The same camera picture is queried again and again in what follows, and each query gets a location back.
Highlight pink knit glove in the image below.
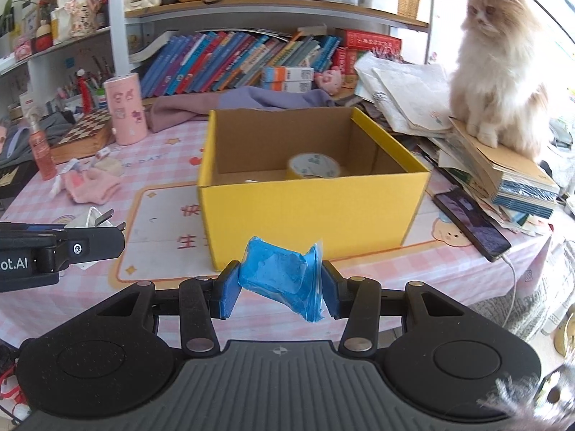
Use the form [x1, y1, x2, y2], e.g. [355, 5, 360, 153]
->
[65, 168, 121, 205]

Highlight blue plastic bag wad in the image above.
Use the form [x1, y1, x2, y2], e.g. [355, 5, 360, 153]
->
[239, 237, 323, 323]

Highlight beige eraser block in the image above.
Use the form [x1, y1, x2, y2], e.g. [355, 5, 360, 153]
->
[93, 157, 124, 177]

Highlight small red white box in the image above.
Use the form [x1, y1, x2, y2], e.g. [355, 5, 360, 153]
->
[93, 147, 111, 162]

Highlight yellow tape roll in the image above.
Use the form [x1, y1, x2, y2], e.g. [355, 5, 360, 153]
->
[286, 153, 341, 179]

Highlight white spray tube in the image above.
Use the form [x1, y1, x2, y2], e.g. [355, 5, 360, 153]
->
[49, 159, 81, 199]

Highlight pink spray bottle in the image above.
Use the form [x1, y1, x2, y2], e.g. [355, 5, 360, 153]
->
[28, 114, 57, 181]

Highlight wooden chess box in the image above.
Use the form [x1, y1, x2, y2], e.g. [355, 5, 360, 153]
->
[51, 109, 114, 164]

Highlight grey clothing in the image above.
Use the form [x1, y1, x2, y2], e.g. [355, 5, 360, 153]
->
[0, 111, 74, 168]

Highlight yellow cardboard box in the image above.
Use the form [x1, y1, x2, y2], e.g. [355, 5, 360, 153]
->
[197, 107, 430, 269]

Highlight black smartphone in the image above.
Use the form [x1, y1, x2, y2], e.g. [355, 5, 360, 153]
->
[433, 189, 512, 263]

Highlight red tassel ornament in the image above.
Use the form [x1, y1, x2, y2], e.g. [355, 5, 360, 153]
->
[76, 68, 93, 115]

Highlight pink purple cloth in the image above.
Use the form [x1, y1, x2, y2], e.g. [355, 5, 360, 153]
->
[146, 87, 335, 133]

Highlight pink cylinder humidifier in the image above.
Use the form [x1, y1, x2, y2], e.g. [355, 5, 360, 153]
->
[103, 73, 148, 146]

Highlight stack of books and cardboard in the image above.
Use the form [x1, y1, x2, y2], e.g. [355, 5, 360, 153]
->
[419, 120, 560, 236]

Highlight pile of papers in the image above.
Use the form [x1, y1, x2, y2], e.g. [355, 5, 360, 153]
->
[354, 52, 452, 137]

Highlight pink pig plush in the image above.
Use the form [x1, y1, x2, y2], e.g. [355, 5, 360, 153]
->
[314, 66, 343, 96]

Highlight row of books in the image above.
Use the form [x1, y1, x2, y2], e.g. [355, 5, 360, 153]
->
[132, 29, 340, 98]

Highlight orange white carton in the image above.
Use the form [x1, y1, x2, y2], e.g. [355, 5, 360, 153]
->
[260, 66, 315, 93]

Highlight rabbit plush doll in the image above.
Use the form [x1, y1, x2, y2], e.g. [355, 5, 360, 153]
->
[51, 0, 100, 43]

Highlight cream fluffy cat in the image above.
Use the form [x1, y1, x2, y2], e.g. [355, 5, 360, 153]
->
[449, 0, 550, 161]

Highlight red book set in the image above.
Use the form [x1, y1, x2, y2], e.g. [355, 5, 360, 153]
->
[332, 28, 402, 76]

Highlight white charging cable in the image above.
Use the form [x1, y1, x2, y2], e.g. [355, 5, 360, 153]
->
[499, 253, 521, 329]

